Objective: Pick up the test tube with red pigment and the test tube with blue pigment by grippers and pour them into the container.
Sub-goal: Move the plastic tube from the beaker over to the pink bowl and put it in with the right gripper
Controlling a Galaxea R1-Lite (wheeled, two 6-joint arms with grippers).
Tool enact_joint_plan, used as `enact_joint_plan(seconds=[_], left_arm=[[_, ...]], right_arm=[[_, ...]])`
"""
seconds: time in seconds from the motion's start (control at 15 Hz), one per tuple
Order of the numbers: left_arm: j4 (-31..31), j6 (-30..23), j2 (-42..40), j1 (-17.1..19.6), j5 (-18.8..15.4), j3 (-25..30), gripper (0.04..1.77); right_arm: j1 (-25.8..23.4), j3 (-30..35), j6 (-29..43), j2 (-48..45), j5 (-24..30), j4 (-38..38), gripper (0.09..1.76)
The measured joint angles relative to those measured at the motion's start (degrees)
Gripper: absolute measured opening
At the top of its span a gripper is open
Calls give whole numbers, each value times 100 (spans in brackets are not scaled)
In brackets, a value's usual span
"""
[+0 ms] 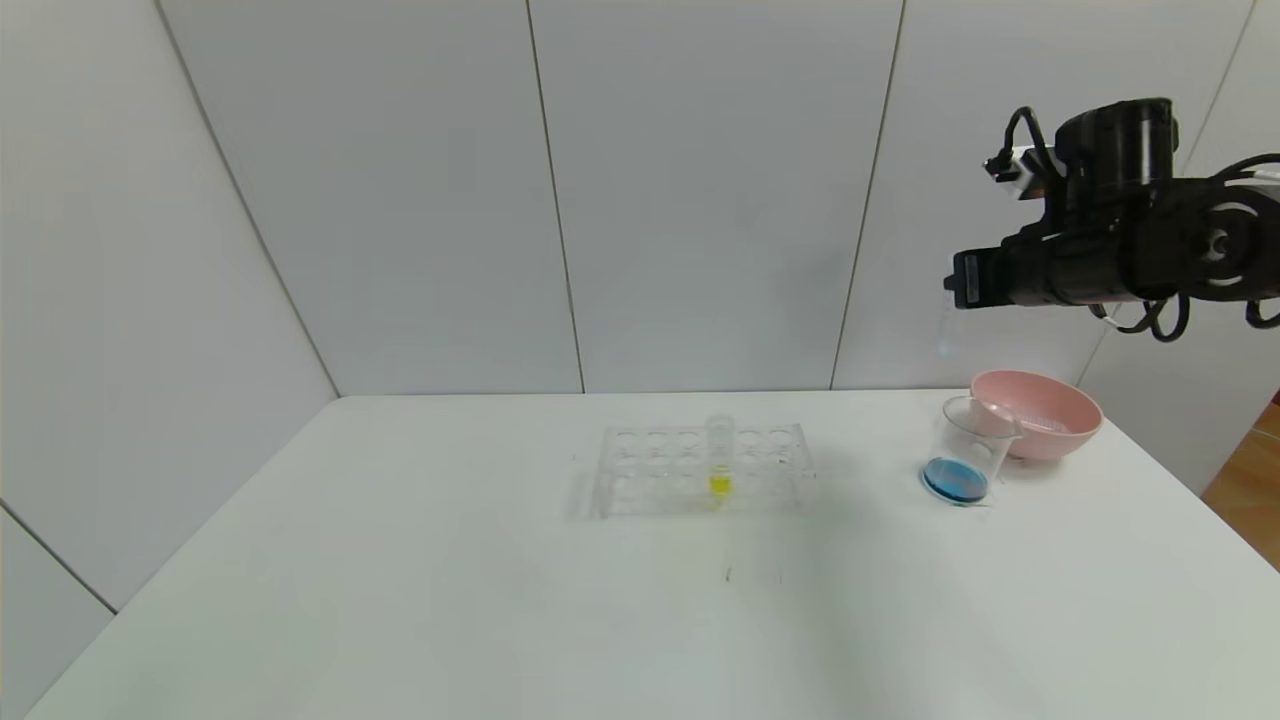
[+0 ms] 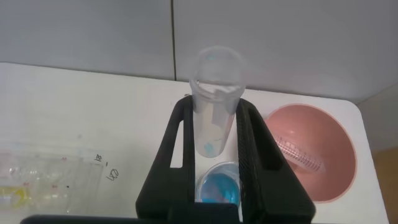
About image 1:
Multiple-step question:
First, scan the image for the test tube with yellow pigment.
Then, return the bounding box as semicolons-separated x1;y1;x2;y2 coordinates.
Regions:
706;413;737;499

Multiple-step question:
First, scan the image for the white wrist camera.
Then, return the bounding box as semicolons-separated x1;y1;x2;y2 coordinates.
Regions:
985;146;1051;199

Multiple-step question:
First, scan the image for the clear plastic test tube rack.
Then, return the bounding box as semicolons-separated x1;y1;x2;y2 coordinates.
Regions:
590;425;814;519

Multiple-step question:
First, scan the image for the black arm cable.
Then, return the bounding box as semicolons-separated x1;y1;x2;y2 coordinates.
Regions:
1090;290;1191;343

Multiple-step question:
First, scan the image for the clear glass beaker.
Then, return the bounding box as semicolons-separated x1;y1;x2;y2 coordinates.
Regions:
920;395;1023;507

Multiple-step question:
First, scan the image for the pink bowl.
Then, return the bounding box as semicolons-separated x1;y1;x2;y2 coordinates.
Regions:
970;370;1104;462

